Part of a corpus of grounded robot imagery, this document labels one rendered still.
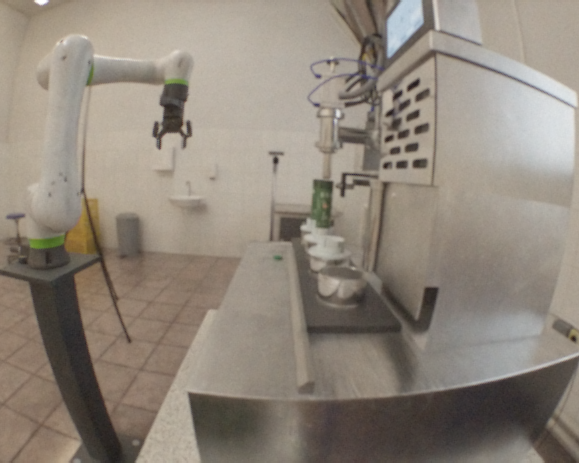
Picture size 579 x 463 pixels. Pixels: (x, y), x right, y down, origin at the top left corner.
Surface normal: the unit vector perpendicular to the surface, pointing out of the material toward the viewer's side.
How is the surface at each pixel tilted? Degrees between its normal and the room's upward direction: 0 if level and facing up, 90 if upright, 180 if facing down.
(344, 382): 0
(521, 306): 90
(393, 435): 90
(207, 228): 90
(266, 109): 90
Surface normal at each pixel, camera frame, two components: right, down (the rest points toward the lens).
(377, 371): 0.06, -0.98
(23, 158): 0.03, 0.18
